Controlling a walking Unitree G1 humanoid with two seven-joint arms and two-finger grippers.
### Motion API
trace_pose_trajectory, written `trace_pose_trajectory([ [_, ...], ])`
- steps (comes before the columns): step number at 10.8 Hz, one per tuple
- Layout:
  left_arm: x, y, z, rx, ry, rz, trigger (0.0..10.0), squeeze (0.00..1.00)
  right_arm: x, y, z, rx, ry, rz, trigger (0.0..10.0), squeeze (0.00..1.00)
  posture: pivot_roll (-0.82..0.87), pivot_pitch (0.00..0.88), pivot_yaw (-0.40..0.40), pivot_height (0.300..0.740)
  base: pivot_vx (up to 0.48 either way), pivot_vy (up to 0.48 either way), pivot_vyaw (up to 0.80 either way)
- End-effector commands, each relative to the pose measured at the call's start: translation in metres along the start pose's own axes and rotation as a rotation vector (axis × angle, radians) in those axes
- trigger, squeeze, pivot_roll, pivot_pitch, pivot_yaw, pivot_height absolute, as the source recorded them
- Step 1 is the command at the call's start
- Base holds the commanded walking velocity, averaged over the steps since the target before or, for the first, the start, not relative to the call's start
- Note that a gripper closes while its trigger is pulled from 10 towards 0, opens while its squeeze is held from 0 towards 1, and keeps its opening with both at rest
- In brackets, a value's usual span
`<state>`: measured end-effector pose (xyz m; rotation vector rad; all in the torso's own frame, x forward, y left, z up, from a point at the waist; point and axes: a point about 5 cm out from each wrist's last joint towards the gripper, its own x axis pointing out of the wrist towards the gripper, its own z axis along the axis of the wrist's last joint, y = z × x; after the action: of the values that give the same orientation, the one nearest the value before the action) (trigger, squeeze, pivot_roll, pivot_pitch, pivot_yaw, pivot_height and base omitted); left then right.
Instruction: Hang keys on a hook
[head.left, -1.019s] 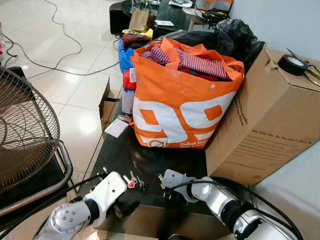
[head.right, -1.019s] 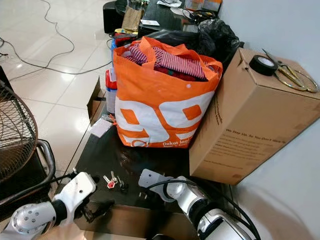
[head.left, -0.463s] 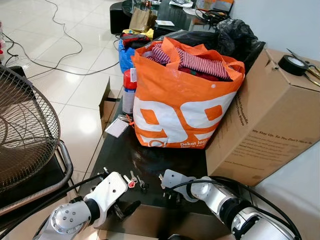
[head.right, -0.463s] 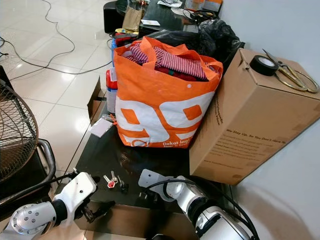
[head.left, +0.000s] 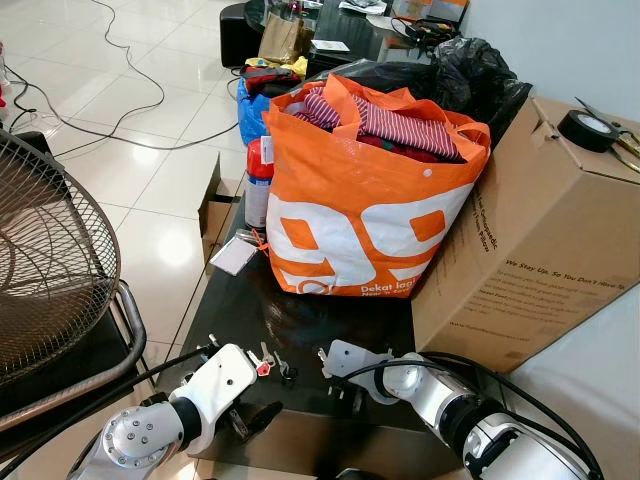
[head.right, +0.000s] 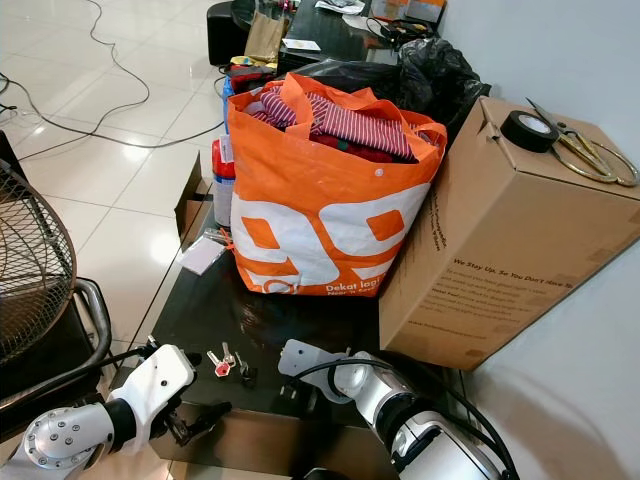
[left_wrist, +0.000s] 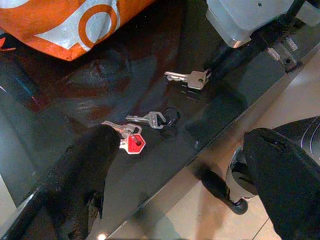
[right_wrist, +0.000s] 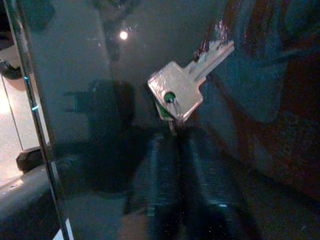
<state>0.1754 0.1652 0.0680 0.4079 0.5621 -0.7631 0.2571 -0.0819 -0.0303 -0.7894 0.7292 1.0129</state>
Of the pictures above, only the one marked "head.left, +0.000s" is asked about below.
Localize keys with red cap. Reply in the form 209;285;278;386
248;342;298;387

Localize white paper tag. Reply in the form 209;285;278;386
209;237;260;277

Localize metal framed black chair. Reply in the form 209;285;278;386
0;278;148;433

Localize orange white shopping bag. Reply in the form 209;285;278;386
261;72;493;299

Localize small open cardboard box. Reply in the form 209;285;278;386
197;154;248;267

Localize red white spray can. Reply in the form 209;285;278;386
244;136;275;230

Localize large brown cardboard box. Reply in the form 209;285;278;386
410;96;640;375

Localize brown metal fan grille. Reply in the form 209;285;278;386
0;130;123;389

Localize red white striped clothing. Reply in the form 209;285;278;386
292;86;467;164

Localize blue plastic bag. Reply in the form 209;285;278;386
236;78;273;147

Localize black plastic garbage bag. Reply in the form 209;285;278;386
328;36;533;126

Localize black tape roll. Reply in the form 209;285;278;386
556;108;619;154

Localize brown paper bag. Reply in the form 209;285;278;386
257;8;307;67

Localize dark glass dining table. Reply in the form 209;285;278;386
244;0;471;79

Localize black leather stool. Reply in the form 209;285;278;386
219;2;265;70

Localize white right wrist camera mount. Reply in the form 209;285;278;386
318;339;397;386

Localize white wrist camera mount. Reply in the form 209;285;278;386
170;343;260;442
318;339;397;386

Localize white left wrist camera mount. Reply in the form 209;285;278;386
170;343;260;442

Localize gold handled scissors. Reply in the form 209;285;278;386
575;96;640;173

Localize black floor cable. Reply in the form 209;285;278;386
0;0;241;158

